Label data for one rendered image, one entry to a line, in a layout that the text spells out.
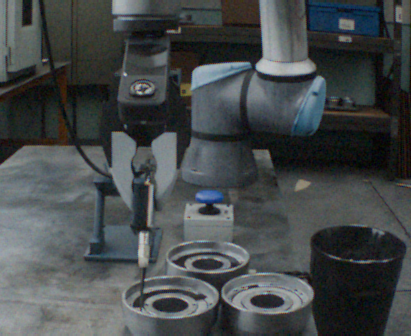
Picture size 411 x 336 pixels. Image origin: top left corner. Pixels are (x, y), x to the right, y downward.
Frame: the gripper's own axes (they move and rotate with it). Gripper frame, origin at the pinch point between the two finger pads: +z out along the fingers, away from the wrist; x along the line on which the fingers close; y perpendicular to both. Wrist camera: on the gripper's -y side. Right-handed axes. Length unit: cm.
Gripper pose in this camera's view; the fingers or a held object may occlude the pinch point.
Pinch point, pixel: (144, 201)
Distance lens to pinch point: 70.5
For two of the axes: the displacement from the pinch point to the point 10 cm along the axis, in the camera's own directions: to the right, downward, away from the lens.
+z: 0.0, 9.6, 2.8
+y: 0.8, -2.8, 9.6
